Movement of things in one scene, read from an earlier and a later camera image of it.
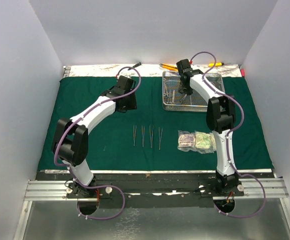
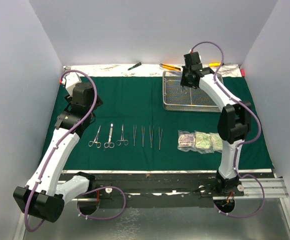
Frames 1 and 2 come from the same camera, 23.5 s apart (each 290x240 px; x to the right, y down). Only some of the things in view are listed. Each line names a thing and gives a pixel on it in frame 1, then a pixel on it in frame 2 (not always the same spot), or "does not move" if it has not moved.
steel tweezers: (160, 138) does not move
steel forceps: (151, 134) does not move
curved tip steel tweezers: (134, 129) does not move
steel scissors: (173, 98) to (110, 144)
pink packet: (186, 141) does not move
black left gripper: (131, 103) to (98, 102)
